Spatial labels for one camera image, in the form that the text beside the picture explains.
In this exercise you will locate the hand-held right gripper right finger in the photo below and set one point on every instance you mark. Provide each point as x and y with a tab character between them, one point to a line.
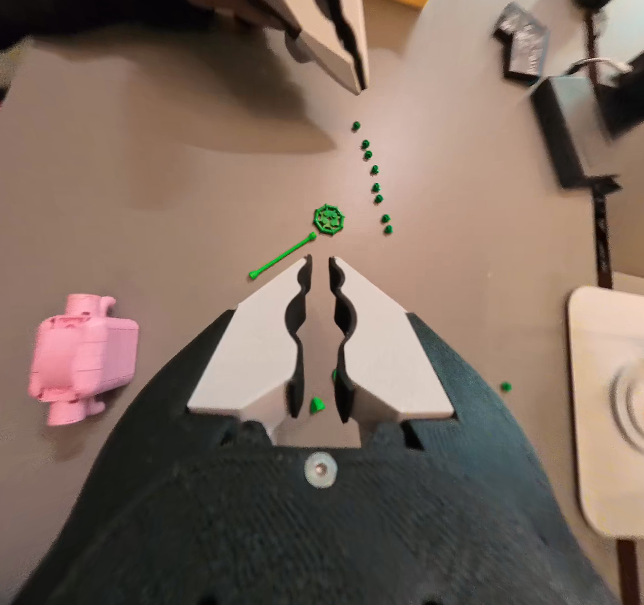
395	358

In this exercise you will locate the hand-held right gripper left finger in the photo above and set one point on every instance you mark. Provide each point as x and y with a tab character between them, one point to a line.
246	358

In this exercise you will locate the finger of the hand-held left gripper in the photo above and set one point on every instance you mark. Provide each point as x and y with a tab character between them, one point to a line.
312	21
349	1

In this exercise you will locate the row of small green studs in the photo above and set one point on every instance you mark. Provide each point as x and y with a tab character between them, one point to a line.
375	170

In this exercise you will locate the green leaf brick piece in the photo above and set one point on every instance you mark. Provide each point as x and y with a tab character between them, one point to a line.
316	406

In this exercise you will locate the green stem rod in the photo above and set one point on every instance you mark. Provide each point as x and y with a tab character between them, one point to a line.
281	257

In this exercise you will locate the green web plate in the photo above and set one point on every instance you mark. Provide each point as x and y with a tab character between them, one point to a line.
329	219

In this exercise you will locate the pink brick model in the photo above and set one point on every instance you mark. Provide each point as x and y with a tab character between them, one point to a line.
85	358

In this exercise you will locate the white book stand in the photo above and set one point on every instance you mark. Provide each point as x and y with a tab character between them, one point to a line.
603	414

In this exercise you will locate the black charging dock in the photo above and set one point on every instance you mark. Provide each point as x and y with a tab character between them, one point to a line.
626	102

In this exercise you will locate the black camera battery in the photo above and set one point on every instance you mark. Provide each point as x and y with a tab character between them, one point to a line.
510	19
531	51

